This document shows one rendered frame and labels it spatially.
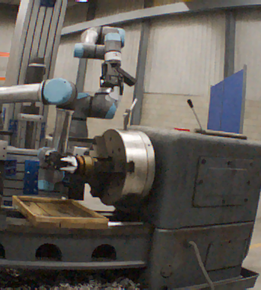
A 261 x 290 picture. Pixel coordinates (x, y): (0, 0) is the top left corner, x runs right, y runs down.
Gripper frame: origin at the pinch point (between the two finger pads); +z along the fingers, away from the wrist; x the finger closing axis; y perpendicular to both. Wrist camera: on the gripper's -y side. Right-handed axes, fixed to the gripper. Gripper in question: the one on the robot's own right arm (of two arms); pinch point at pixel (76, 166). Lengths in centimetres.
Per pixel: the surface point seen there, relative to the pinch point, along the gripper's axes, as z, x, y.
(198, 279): 17, -49, -57
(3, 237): 11.9, -27.3, 33.1
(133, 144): 8.4, 10.7, -18.9
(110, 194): 1.4, -10.2, -15.3
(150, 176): 12.5, -0.6, -25.8
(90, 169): 1.0, -0.7, -5.9
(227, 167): 17, 5, -62
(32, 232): 13.5, -24.0, 21.7
